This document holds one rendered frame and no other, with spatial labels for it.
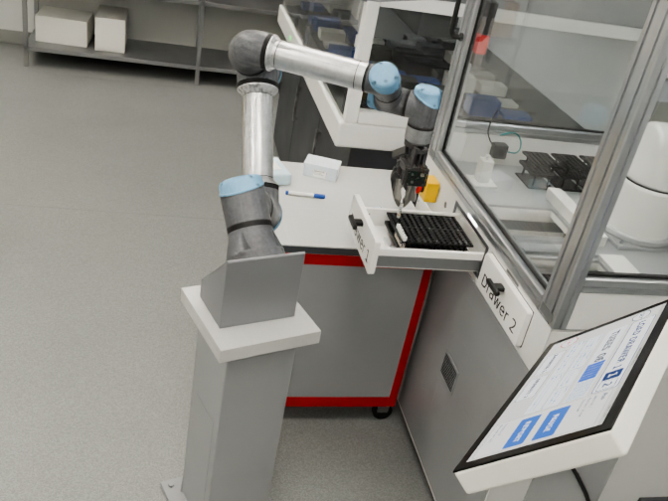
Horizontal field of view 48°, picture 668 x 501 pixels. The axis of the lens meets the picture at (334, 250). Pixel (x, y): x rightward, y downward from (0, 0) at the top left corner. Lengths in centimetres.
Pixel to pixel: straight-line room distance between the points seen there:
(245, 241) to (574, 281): 79
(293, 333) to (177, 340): 123
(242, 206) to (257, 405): 55
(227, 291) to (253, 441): 52
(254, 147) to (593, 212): 90
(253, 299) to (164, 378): 109
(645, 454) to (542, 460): 110
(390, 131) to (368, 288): 77
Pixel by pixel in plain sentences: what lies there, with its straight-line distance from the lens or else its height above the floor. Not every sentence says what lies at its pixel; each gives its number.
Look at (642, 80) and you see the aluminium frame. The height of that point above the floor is 155.
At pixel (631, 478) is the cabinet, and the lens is 242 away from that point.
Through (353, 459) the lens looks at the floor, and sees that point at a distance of 272.
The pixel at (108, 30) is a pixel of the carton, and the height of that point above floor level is 31.
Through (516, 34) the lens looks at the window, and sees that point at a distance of 223.
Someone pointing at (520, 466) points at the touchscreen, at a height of 105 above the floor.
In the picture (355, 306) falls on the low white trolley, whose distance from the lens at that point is 250.
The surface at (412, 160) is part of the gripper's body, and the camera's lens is 209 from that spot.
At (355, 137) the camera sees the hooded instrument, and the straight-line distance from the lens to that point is 296.
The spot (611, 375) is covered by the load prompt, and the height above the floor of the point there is 115.
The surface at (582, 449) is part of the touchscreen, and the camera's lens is 125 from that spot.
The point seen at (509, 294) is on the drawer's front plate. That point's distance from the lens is 203.
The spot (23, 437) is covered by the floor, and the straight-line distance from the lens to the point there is 273.
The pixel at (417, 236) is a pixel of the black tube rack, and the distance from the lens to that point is 221.
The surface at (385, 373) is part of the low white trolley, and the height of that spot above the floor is 25.
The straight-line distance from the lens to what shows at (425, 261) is 217.
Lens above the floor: 190
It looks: 30 degrees down
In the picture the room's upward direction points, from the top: 11 degrees clockwise
